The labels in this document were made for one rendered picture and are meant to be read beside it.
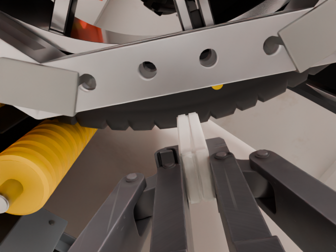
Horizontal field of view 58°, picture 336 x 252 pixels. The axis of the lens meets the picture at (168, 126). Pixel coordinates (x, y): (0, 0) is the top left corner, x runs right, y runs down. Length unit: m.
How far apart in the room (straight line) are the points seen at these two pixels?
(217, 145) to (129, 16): 3.59
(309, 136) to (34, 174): 4.21
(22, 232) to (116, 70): 0.50
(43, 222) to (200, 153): 0.58
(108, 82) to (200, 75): 0.07
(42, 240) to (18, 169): 0.40
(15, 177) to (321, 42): 0.25
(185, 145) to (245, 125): 3.89
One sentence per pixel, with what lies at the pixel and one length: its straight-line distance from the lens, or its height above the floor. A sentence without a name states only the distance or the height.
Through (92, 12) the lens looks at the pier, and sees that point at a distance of 3.68.
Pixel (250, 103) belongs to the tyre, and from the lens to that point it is 0.32.
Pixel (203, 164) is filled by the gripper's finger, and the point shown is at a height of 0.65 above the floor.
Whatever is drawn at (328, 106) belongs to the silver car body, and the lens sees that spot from 1.71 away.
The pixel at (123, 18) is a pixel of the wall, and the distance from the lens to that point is 3.75.
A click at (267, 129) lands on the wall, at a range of 4.15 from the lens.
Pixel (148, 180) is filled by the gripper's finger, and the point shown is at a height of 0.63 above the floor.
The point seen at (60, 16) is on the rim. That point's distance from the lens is 0.34.
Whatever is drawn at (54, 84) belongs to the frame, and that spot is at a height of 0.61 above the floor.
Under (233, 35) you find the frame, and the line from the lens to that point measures 0.22.
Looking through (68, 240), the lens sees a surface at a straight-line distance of 0.80.
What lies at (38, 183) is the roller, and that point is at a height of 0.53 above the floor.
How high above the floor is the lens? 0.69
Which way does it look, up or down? 16 degrees down
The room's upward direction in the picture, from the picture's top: 35 degrees clockwise
